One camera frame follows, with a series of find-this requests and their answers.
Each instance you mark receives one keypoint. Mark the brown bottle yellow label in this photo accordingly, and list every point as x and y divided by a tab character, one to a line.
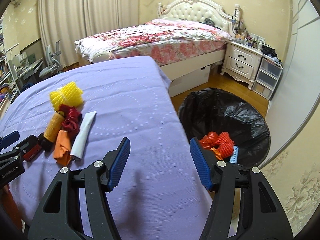
48	138

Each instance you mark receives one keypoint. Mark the white nightstand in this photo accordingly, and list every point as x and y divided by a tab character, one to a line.
241	62

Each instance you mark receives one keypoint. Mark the black trash bag bin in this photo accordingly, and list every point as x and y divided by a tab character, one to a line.
216	110

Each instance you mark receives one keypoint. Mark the grey study desk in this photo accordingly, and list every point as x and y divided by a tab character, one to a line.
25	72

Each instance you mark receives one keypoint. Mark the white bookshelf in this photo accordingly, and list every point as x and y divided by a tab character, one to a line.
9	87

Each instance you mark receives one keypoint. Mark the beige curtains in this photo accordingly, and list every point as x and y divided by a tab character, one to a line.
67	21

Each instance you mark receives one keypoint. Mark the purple bed sheet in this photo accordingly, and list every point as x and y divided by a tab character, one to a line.
159	195

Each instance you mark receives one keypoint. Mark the light blue sachet packet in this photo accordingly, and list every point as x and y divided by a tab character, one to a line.
234	157

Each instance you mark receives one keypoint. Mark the orange printed wrapper wad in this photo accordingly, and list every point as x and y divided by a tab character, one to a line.
208	143

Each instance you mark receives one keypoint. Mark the floral pink quilt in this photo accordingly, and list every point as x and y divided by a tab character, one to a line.
166	41

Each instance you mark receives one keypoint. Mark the grey desk chair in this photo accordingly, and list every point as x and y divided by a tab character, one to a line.
53	61

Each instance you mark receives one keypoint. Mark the red foam fruit net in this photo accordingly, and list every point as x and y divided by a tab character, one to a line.
224	146

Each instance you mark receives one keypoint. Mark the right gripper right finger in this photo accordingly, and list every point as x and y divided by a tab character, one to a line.
261	214

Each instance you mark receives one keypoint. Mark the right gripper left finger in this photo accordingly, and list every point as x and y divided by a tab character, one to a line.
58	214

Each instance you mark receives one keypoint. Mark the orange paper wad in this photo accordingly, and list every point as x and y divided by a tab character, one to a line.
62	148

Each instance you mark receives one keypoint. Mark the white under-bed storage box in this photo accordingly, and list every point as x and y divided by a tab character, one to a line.
189	81

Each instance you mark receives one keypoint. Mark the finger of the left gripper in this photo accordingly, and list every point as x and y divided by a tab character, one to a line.
8	140

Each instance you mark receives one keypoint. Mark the white tufted headboard bed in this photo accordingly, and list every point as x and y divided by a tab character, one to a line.
203	11

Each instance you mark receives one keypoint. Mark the translucent plastic drawer unit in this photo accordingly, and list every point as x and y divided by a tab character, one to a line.
267	77

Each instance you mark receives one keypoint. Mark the white teal tube package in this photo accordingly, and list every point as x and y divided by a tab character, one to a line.
77	150

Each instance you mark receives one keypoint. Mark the dark red cloth wad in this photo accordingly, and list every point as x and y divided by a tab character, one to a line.
71	123

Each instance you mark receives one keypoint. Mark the yellow foam fruit net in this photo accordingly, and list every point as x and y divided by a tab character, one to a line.
69	95

